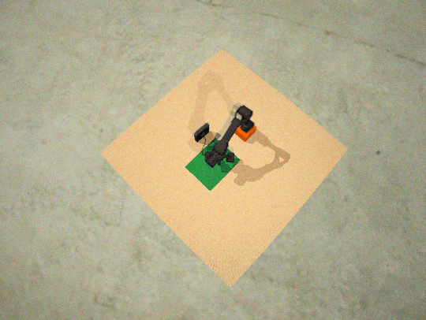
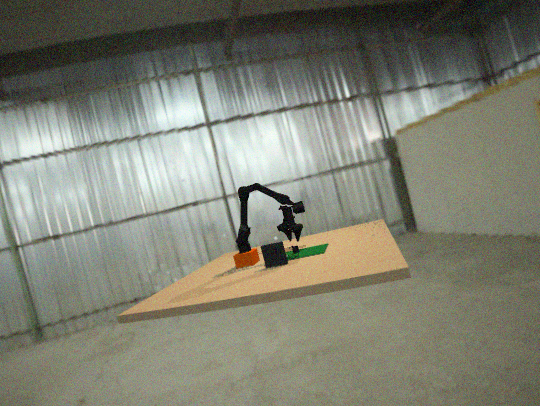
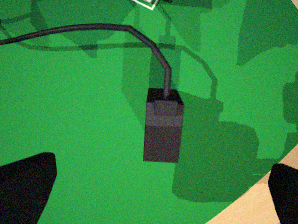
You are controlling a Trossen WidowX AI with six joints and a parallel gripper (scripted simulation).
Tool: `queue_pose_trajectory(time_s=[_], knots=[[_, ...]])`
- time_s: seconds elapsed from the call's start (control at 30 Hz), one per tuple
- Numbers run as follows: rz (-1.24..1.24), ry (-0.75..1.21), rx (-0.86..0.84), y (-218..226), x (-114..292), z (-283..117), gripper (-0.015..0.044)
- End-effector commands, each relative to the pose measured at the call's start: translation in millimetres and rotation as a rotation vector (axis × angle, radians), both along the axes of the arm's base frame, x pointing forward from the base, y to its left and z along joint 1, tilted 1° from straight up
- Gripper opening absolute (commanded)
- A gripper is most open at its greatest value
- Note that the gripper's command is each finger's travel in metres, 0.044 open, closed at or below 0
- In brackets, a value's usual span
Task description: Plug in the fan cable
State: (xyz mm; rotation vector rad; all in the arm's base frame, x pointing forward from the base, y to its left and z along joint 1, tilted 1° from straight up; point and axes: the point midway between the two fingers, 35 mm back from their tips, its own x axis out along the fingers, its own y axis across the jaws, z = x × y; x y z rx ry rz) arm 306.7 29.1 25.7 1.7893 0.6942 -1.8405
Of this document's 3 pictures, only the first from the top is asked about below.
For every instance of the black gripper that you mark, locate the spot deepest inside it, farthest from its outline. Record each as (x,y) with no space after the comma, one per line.
(229,157)

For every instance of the green circuit board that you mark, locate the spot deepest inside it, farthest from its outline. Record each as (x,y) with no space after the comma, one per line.
(208,176)

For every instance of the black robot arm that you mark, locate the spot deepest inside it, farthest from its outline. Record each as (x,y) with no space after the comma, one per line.
(221,146)

